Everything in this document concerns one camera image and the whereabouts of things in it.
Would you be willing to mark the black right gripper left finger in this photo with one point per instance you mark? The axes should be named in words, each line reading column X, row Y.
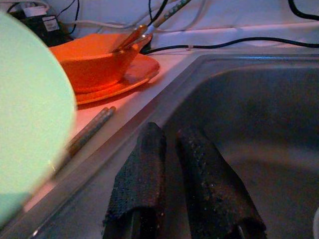
column 142, row 179

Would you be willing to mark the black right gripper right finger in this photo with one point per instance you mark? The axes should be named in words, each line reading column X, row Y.
column 211, row 189

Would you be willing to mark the green plate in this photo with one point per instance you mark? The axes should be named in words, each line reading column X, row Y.
column 32, row 112

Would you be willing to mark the stainless steel sink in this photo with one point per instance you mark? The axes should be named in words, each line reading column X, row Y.
column 249, row 112

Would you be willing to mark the orange plate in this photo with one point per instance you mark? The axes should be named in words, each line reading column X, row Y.
column 142, row 69

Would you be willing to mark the orange bowl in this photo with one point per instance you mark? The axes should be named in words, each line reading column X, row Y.
column 94, row 64

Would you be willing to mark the small black charger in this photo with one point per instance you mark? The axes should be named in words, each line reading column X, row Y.
column 147, row 48

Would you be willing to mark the black power adapter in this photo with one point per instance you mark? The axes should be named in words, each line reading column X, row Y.
column 57, row 35

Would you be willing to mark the white plug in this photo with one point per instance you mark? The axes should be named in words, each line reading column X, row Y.
column 33, row 10

